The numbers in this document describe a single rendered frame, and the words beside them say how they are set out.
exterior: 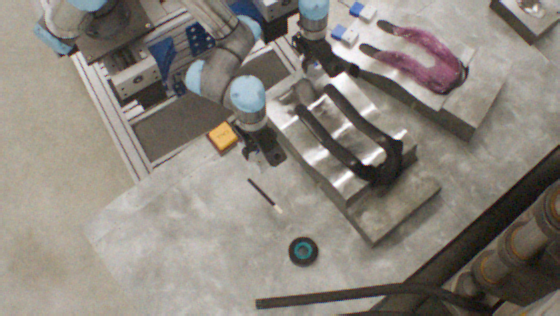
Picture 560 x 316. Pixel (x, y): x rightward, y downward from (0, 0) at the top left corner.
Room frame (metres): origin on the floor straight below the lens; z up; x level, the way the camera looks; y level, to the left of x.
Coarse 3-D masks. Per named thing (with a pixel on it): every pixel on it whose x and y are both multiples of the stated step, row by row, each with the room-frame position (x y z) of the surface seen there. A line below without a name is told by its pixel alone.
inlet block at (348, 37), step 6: (336, 30) 1.11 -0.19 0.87; (342, 30) 1.11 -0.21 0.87; (348, 30) 1.10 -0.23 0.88; (354, 30) 1.10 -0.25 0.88; (330, 36) 1.10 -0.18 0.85; (336, 36) 1.09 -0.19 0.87; (342, 36) 1.08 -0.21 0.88; (348, 36) 1.08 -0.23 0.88; (354, 36) 1.08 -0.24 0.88; (342, 42) 1.07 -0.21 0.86; (348, 42) 1.06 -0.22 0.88; (354, 42) 1.07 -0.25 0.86
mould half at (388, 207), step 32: (320, 96) 0.87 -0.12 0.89; (352, 96) 0.87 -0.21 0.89; (288, 128) 0.78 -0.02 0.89; (352, 128) 0.77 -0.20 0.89; (384, 128) 0.75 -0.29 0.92; (320, 160) 0.68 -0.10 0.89; (416, 160) 0.67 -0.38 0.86; (352, 192) 0.56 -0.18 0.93; (384, 192) 0.58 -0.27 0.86; (416, 192) 0.57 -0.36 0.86; (352, 224) 0.51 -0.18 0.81; (384, 224) 0.49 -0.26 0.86
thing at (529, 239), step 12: (528, 228) 0.30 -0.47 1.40; (516, 240) 0.30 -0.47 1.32; (528, 240) 0.28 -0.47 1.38; (540, 240) 0.27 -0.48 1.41; (552, 240) 0.27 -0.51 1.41; (528, 252) 0.27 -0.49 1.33; (492, 264) 0.29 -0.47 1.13; (456, 276) 0.34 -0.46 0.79; (468, 276) 0.32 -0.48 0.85; (492, 276) 0.27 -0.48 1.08; (456, 288) 0.30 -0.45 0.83; (468, 288) 0.28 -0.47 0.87; (480, 300) 0.25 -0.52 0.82
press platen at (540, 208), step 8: (552, 184) 0.34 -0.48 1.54; (544, 192) 0.33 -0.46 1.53; (552, 192) 0.33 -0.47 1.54; (544, 200) 0.31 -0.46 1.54; (552, 200) 0.31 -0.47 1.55; (536, 208) 0.31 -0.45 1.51; (544, 208) 0.30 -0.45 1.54; (552, 208) 0.30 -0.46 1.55; (536, 216) 0.30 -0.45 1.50; (544, 216) 0.29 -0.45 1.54; (552, 216) 0.28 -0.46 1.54; (544, 224) 0.27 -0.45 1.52; (552, 224) 0.27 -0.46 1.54; (544, 232) 0.26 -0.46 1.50; (552, 232) 0.26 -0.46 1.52
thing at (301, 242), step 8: (296, 240) 0.47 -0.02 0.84; (304, 240) 0.47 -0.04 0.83; (312, 240) 0.47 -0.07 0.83; (296, 248) 0.45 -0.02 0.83; (304, 248) 0.46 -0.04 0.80; (312, 248) 0.45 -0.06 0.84; (296, 256) 0.43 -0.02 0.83; (304, 256) 0.42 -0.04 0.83; (312, 256) 0.42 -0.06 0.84; (296, 264) 0.41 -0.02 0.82; (304, 264) 0.40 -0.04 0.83
